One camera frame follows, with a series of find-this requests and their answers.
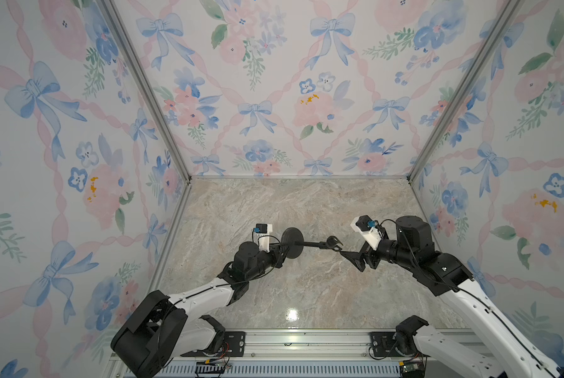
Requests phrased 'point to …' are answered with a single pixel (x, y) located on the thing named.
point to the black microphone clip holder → (332, 243)
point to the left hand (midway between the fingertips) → (292, 244)
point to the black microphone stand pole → (322, 244)
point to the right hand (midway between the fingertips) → (352, 237)
